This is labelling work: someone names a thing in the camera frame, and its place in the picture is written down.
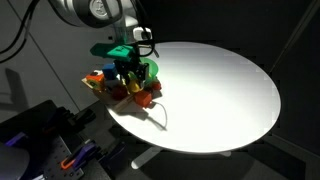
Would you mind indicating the black equipment block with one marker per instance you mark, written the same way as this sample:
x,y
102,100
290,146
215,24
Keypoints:
x,y
30,118

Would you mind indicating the green translucent bowl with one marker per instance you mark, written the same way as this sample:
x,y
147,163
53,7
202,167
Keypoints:
x,y
151,68

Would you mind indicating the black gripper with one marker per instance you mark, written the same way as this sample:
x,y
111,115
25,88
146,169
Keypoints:
x,y
128,65

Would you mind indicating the orange dice cube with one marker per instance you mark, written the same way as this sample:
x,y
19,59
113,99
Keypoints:
x,y
95,80

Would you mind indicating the purple clamp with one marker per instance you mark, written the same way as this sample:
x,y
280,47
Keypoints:
x,y
85,151

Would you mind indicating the red apple toy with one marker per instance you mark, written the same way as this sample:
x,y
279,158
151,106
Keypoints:
x,y
119,92

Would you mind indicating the yellow lemon toy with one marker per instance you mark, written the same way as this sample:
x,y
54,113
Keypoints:
x,y
134,86

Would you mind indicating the small red toy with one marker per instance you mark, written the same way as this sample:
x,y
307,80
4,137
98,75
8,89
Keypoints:
x,y
156,86

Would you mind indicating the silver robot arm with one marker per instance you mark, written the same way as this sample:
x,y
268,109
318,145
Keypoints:
x,y
96,11

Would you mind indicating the white table foot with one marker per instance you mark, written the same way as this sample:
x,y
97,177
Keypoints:
x,y
225,153
145,158

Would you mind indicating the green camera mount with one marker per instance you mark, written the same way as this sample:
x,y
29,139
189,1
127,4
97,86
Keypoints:
x,y
115,50

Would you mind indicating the orange cube block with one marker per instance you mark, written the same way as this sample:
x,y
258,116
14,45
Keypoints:
x,y
143,98

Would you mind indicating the wooden tray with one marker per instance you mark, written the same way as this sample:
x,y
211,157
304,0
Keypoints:
x,y
123,105

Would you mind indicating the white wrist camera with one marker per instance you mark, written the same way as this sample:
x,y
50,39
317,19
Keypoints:
x,y
142,33

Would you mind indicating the black perforated board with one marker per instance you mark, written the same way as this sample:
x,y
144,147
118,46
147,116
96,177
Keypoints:
x,y
61,156

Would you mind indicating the blue cube block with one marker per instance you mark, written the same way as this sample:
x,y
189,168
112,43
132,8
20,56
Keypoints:
x,y
110,70

